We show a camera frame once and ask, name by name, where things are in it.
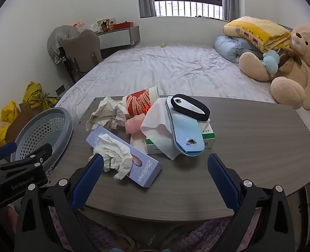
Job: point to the colourful printed box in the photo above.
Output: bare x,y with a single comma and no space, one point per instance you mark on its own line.
106,24

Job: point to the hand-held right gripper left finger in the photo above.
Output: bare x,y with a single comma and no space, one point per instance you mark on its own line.
92,173

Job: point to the red flat box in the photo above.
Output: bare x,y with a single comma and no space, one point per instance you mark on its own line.
123,25

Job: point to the folded yellow blanket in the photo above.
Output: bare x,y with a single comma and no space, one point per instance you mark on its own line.
259,32

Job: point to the grey upholstered chair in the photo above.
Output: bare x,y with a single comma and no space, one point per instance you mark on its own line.
83,50

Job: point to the light blue insole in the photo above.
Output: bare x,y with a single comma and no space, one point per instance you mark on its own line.
185,134

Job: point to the brown cardboard sheet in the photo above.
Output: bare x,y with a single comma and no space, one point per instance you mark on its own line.
22,122

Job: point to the grey garment on chair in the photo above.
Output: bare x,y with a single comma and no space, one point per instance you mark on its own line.
56,39

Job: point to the dark wall socket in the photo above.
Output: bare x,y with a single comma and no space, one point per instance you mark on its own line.
60,89

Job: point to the black elastic band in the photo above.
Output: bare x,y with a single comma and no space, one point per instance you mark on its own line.
197,115

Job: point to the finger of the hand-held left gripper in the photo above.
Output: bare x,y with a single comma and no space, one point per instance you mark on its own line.
5,150
34,153

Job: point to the white and grey dressing table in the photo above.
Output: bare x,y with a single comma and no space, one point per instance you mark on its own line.
118,38

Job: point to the crumpled white tissue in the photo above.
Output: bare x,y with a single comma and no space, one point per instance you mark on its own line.
115,155

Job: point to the white and green box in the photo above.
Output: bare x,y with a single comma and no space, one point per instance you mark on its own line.
208,135

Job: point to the red paper cup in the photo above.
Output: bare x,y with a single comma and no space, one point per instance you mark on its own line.
139,102

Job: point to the white tissue box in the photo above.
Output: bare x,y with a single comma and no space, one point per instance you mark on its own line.
89,28

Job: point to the pink soft lump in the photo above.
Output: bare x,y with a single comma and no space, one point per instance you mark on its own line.
135,124

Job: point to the small light blue plush toy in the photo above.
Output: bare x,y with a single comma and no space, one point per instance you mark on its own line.
271,61

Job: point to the orange packet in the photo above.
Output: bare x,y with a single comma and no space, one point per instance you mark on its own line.
77,25

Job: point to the purple fuzzy clothing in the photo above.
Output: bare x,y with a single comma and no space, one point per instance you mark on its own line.
210,232

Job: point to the bed with grey sheet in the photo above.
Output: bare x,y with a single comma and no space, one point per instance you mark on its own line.
170,68

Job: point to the large beige teddy bear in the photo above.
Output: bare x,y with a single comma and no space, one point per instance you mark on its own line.
299,76

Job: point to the grey perforated plastic basket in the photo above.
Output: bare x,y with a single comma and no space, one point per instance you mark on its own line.
43,134

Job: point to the white cloth wipe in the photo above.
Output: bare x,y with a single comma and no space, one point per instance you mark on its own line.
157,131

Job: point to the beige paper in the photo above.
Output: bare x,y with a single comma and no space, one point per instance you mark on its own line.
106,114

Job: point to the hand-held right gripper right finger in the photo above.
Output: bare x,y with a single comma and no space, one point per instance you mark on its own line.
220,181

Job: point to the lavender cardboard box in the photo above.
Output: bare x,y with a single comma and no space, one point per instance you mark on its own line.
144,170

